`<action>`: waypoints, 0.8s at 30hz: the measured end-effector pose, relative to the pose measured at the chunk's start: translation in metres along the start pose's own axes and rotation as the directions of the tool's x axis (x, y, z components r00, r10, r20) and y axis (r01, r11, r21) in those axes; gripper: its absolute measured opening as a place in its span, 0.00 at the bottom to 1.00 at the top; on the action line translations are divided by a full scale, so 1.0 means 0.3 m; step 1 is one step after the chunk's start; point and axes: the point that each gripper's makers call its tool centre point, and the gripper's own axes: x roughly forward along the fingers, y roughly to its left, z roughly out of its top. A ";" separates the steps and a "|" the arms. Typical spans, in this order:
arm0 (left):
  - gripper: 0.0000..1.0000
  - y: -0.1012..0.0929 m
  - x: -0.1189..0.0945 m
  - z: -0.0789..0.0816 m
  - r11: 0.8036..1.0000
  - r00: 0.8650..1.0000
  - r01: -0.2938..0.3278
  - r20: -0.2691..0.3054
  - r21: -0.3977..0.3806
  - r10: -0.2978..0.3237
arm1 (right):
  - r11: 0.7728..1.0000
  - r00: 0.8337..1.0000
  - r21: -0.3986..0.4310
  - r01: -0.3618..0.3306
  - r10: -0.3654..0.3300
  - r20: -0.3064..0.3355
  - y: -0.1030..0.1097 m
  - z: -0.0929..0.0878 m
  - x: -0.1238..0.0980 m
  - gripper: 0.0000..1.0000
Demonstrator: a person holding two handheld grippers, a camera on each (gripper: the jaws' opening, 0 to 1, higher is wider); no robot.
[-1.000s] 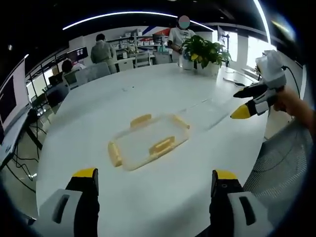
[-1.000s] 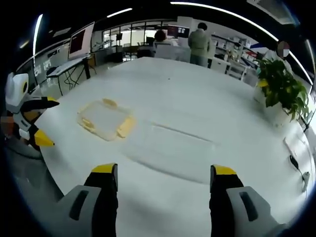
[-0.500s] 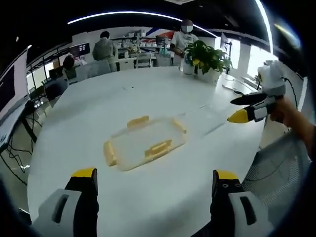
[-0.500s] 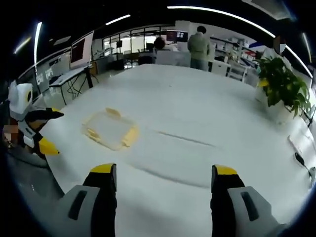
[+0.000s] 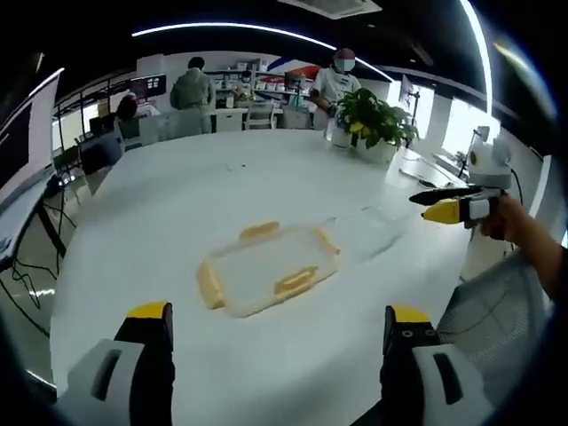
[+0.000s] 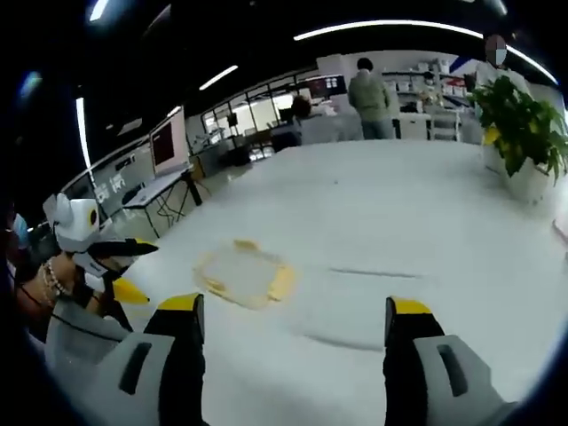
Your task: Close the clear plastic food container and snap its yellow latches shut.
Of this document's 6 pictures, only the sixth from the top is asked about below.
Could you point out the white storage shelf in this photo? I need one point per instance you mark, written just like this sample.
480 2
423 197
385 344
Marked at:
444 84

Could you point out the person's grey clothing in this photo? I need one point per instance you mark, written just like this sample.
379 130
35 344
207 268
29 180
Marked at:
75 333

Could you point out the long ceiling light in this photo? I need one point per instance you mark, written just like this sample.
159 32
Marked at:
82 133
386 27

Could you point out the short ceiling light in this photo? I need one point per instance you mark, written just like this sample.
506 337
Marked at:
218 77

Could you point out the white planter box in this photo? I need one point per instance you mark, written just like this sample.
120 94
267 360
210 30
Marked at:
530 179

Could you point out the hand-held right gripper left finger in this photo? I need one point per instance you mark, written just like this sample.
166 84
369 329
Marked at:
146 381

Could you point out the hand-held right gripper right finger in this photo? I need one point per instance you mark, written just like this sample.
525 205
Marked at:
426 381

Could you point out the white folding table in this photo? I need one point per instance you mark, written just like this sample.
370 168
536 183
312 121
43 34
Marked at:
153 188

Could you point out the large display screen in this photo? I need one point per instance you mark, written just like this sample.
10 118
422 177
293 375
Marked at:
168 144

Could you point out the green potted plant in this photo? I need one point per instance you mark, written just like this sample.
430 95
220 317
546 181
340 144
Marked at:
519 120

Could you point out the person's left hand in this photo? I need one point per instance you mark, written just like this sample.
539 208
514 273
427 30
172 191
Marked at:
73 275

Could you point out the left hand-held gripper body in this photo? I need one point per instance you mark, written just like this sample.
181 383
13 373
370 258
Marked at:
73 224

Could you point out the white counter cabinet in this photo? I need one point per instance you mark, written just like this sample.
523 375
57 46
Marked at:
412 126

